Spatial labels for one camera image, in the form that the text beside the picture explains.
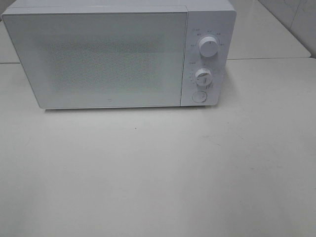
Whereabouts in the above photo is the round door release button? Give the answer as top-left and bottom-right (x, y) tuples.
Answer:
(192, 91), (207, 103)

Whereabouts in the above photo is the white microwave oven body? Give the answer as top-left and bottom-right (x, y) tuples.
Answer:
(2, 0), (237, 107)

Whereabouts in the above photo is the white microwave door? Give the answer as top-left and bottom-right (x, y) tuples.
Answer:
(2, 6), (188, 109)

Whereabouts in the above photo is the white timer knob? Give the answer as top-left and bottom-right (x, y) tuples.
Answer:
(195, 68), (213, 86)

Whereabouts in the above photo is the upper white power knob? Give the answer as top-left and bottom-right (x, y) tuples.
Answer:
(198, 36), (219, 57)

